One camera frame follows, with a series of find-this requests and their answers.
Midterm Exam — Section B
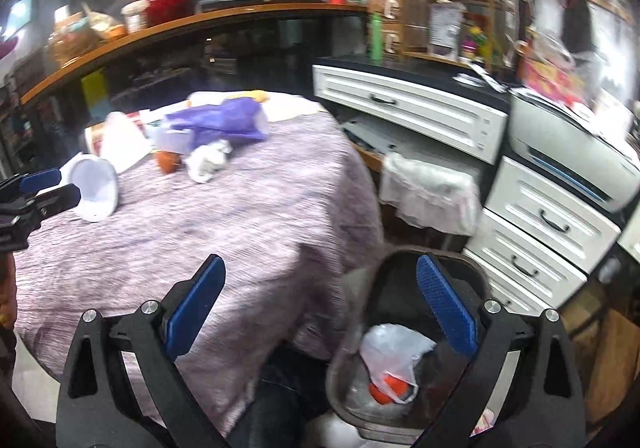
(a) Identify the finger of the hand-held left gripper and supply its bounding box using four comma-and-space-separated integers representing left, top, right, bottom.
31, 183, 82, 221
19, 168, 62, 195

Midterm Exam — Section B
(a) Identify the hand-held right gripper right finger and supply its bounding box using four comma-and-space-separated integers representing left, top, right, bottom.
400, 253, 586, 448

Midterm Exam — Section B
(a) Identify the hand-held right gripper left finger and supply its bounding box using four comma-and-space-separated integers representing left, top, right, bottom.
56, 254, 231, 448

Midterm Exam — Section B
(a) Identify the white plastic cup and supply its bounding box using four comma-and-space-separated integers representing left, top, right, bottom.
66, 153, 119, 222

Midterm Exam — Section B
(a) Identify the dark grey trash bin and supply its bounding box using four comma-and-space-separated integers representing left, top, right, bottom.
325, 248, 493, 445

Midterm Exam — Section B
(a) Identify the purple knitted tablecloth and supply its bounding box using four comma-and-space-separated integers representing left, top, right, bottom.
12, 93, 385, 435

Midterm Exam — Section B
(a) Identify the white plastic bag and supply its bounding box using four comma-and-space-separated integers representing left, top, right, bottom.
359, 323, 437, 405

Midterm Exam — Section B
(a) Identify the translucent plastic cup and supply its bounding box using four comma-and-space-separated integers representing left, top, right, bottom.
99, 111, 152, 173

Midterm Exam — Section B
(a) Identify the orange wrapper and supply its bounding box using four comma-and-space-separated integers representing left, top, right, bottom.
369, 372, 419, 405

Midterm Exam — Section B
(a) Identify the yellow label sticker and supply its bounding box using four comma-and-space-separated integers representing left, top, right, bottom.
81, 71, 109, 110

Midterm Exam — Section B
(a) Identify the white lace cloth cover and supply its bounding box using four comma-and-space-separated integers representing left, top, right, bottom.
378, 152, 482, 235

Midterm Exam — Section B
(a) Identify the small orange object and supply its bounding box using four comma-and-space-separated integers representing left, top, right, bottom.
155, 148, 184, 174

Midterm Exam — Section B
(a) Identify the white drawer cabinet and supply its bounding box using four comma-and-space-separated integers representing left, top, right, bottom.
462, 155, 622, 315

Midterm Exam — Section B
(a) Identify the crumpled white tissue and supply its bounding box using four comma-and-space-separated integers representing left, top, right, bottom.
185, 138, 234, 184

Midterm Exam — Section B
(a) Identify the woven snack basket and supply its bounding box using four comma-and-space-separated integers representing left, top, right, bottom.
49, 12, 101, 66

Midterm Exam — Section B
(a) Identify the brown paper bag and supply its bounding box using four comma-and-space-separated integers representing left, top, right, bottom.
82, 2, 128, 40

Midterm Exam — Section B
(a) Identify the purple plastic bag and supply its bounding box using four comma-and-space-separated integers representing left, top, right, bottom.
164, 97, 269, 145

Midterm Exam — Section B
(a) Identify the grey flat device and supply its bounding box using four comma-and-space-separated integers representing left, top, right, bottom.
341, 117, 403, 155

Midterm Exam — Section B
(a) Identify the white printed cup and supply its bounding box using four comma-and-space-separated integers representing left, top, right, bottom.
122, 0, 151, 34

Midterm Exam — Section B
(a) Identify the grey white printer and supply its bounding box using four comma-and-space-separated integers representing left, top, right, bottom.
507, 87, 638, 211

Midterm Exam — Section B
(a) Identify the curved wooden counter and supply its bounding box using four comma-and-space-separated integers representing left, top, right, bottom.
21, 2, 372, 105

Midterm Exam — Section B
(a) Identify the red yellow packet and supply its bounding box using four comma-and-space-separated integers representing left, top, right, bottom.
517, 53, 577, 100

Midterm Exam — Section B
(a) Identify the green plastic bottle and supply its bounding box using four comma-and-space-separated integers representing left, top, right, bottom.
369, 13, 384, 62

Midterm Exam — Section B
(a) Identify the printed paper sign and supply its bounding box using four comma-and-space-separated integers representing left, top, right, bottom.
429, 3, 465, 55

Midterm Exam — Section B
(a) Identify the cardboard box with white hooks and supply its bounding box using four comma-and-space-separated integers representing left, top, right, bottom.
367, 0, 405, 60

